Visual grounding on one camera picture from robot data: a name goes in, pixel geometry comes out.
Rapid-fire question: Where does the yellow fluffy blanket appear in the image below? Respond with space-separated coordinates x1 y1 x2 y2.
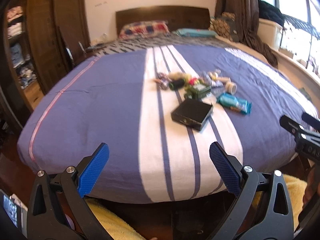
85 198 145 240

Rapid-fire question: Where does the dark wooden headboard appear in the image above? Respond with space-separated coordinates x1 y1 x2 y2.
116 5 210 34

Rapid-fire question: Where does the black clothing pile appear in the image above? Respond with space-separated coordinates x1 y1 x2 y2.
258 0 285 27

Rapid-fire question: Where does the teal pillow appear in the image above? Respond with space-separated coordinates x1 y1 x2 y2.
172 28 217 37

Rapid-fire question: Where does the brown curtain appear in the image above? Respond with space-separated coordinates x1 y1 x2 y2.
215 0 278 68

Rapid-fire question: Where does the white tape roll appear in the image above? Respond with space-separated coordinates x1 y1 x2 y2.
225 81 237 95

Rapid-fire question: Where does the floral patterned bag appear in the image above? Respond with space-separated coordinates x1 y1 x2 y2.
209 12 239 42

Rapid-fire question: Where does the teal wipes packet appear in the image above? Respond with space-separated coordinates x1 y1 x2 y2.
217 93 252 115

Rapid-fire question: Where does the white storage box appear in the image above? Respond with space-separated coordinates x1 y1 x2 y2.
257 18 283 50

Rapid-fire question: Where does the purple wrapped candy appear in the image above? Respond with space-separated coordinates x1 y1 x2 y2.
155 72 171 90

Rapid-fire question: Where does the dark wooden chair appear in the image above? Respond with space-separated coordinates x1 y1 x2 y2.
59 25 86 70

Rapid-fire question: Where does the person's right hand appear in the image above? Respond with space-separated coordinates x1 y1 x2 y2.
303 167 315 206

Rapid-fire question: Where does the black metal rack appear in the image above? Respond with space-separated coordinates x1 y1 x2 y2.
280 15 319 75

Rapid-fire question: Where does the black flat box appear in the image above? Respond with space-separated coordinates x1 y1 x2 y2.
171 99 213 131

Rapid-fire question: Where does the green lotion bottle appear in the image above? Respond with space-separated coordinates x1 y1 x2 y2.
184 83 212 100

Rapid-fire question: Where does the plaid red blue pillow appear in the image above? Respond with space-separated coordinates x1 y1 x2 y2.
118 20 170 40

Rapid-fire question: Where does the dark wooden wardrobe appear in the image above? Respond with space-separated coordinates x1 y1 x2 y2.
1 0 90 123

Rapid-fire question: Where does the black thread spool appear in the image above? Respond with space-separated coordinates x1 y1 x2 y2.
169 79 185 90

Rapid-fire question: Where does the small phone screen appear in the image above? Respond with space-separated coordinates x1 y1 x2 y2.
0 190 22 230

